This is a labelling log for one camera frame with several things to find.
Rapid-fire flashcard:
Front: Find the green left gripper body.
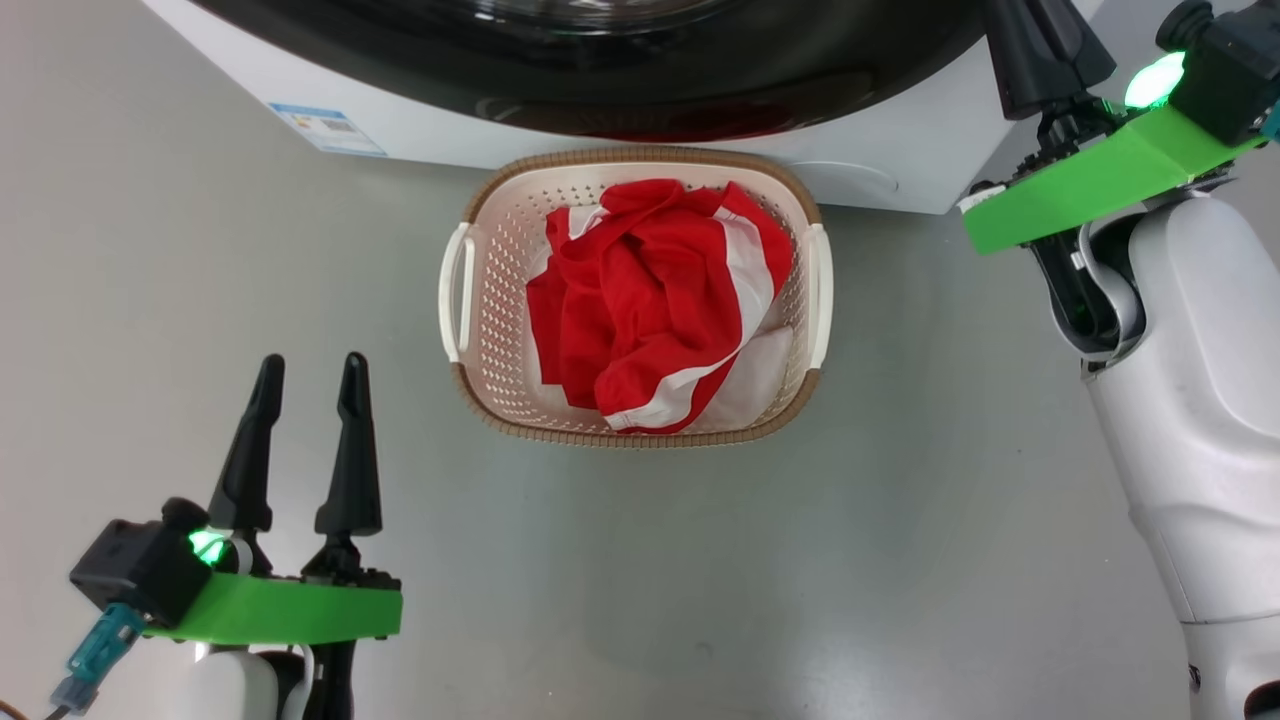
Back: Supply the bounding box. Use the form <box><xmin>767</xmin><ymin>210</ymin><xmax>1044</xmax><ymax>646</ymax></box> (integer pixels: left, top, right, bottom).
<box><xmin>144</xmin><ymin>530</ymin><xmax>404</xmax><ymax>647</ymax></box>

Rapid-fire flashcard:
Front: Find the cream perforated laundry basket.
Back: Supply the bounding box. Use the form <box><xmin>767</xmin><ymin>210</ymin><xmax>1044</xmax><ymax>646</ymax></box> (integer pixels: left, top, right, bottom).
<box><xmin>437</xmin><ymin>146</ymin><xmax>835</xmax><ymax>450</ymax></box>

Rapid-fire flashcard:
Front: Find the round glass washing machine door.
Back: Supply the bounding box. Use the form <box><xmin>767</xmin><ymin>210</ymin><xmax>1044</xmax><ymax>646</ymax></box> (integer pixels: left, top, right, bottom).
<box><xmin>188</xmin><ymin>0</ymin><xmax>993</xmax><ymax>144</ymax></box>

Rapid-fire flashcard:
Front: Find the white washing machine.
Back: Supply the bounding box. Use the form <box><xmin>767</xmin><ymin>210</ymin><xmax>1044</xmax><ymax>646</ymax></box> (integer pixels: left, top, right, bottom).
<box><xmin>140</xmin><ymin>0</ymin><xmax>1107</xmax><ymax>217</ymax></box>

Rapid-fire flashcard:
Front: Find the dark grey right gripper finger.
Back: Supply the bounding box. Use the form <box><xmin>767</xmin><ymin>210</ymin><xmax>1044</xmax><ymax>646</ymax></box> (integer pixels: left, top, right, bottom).
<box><xmin>1036</xmin><ymin>0</ymin><xmax>1117</xmax><ymax>103</ymax></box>
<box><xmin>984</xmin><ymin>0</ymin><xmax>1063</xmax><ymax>121</ymax></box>

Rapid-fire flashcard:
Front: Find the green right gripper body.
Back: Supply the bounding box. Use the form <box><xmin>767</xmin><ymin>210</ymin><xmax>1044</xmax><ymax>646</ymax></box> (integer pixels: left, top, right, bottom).
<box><xmin>960</xmin><ymin>95</ymin><xmax>1267</xmax><ymax>257</ymax></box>

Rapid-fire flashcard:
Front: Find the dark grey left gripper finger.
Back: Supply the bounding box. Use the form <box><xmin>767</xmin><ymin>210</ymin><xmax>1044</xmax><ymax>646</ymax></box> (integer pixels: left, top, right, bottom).
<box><xmin>207</xmin><ymin>353</ymin><xmax>287</xmax><ymax>535</ymax></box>
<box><xmin>314</xmin><ymin>351</ymin><xmax>384</xmax><ymax>540</ymax></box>

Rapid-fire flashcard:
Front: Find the blue white energy sticker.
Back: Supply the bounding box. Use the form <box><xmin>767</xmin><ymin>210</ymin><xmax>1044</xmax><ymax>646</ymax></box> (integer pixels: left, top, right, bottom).
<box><xmin>267</xmin><ymin>101</ymin><xmax>388</xmax><ymax>159</ymax></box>

